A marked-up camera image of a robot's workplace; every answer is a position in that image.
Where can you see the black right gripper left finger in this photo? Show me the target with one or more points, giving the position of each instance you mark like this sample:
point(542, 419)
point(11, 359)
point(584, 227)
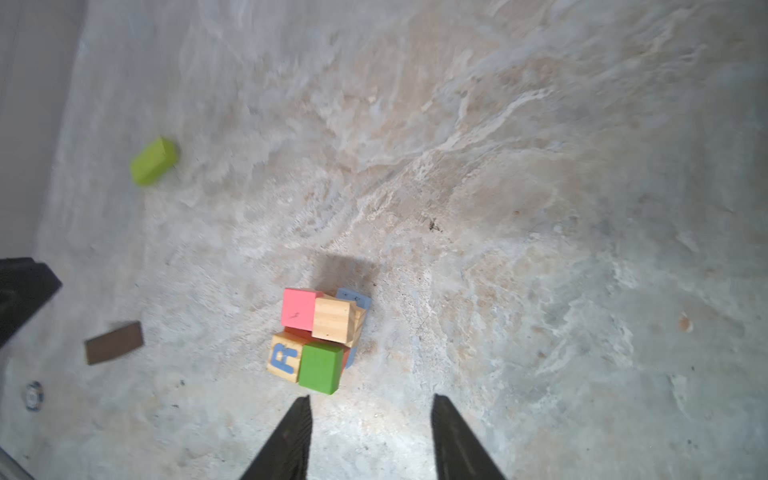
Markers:
point(285, 455)

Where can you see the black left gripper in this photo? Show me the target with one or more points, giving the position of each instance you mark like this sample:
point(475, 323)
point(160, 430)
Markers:
point(26, 286)

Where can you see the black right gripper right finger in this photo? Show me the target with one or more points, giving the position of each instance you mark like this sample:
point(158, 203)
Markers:
point(458, 452)

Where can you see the dark brown block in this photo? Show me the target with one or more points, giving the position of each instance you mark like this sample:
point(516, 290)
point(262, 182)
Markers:
point(114, 344)

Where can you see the green wooden cube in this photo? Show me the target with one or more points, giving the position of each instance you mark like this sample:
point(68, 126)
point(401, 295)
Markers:
point(321, 366)

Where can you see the letter R wooden cube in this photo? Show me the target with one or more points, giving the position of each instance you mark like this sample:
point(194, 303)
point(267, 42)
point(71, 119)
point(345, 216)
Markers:
point(285, 356)

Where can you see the pink wooden block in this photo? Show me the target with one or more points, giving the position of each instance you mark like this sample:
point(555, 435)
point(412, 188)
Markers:
point(298, 308)

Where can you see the light blue wooden block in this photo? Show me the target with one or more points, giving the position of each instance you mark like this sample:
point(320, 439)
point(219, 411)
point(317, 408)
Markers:
point(361, 300)

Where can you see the lime green long block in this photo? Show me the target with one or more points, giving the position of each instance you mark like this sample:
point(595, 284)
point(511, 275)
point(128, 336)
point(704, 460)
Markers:
point(154, 161)

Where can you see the red wooden block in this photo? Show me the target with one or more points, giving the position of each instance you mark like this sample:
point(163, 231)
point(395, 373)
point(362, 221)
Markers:
point(306, 335)

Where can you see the natural wood grooved block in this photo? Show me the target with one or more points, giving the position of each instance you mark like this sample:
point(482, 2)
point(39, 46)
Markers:
point(359, 319)

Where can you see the small natural wood block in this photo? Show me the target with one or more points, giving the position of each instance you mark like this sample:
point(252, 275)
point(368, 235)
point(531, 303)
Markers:
point(334, 320)

